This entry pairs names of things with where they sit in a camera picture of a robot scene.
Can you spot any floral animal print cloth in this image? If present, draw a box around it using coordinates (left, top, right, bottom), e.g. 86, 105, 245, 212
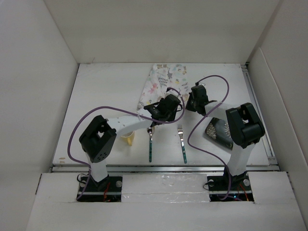
137, 64, 189, 111

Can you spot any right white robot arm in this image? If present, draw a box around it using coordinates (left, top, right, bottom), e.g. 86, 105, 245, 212
186, 85, 265, 190

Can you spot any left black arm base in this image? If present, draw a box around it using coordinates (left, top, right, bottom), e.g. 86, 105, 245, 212
76, 173, 123, 203

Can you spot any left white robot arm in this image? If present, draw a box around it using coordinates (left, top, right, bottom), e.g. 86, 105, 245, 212
79, 94, 180, 191

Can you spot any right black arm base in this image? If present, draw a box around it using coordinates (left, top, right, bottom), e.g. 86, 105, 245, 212
203, 170, 254, 202

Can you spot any black floral square plate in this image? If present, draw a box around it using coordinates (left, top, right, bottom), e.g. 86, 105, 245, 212
205, 118, 233, 150

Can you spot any yellow mug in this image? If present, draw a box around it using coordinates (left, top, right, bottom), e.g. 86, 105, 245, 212
121, 131, 135, 146

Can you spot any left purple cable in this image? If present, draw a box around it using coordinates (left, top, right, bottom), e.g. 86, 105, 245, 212
67, 87, 185, 201

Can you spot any purple cable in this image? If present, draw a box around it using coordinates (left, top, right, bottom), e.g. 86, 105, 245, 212
187, 75, 232, 201
67, 87, 185, 201

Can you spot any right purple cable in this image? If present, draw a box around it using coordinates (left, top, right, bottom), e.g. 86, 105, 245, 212
187, 75, 232, 201

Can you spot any fork with teal handle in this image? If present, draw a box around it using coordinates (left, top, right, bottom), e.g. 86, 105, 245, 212
178, 124, 187, 164

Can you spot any spoon with teal handle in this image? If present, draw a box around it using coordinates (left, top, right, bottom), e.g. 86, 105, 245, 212
147, 127, 155, 163

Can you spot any aluminium front rail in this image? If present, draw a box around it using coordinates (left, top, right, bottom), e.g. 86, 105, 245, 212
51, 165, 280, 172

